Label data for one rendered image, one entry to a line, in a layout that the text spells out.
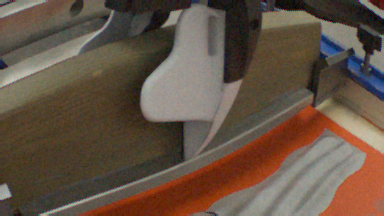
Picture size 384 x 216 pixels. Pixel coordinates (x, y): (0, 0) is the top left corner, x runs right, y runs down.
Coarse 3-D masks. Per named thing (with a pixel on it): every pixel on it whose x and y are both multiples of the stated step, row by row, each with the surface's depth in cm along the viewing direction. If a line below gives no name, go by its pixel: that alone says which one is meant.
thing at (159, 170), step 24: (288, 96) 41; (312, 96) 43; (264, 120) 37; (216, 144) 34; (240, 144) 35; (144, 168) 30; (168, 168) 31; (192, 168) 32; (72, 192) 26; (96, 192) 27; (120, 192) 28
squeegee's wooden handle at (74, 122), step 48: (144, 48) 28; (288, 48) 38; (0, 96) 21; (48, 96) 23; (96, 96) 26; (240, 96) 36; (0, 144) 20; (48, 144) 24; (96, 144) 27; (144, 144) 30; (48, 192) 25
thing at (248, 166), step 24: (288, 120) 46; (312, 120) 47; (264, 144) 42; (288, 144) 43; (360, 144) 44; (216, 168) 39; (240, 168) 39; (264, 168) 39; (360, 168) 40; (168, 192) 35; (192, 192) 36; (216, 192) 36; (336, 192) 36; (360, 192) 36
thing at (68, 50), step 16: (176, 16) 56; (96, 32) 50; (64, 48) 46; (16, 64) 41; (32, 64) 42; (48, 64) 42; (0, 80) 38; (16, 80) 38; (352, 80) 50; (336, 96) 52; (352, 96) 50; (368, 96) 48; (368, 112) 49
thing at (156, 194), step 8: (144, 192) 35; (152, 192) 35; (160, 192) 35; (120, 200) 33; (128, 200) 33; (136, 200) 34; (144, 200) 34; (152, 200) 34; (160, 200) 34; (168, 200) 34; (176, 200) 35; (96, 208) 31; (104, 208) 32; (112, 208) 32; (120, 208) 32; (128, 208) 33; (136, 208) 33; (144, 208) 33; (152, 208) 33; (160, 208) 33; (168, 208) 34; (176, 208) 34; (184, 208) 34; (192, 208) 34
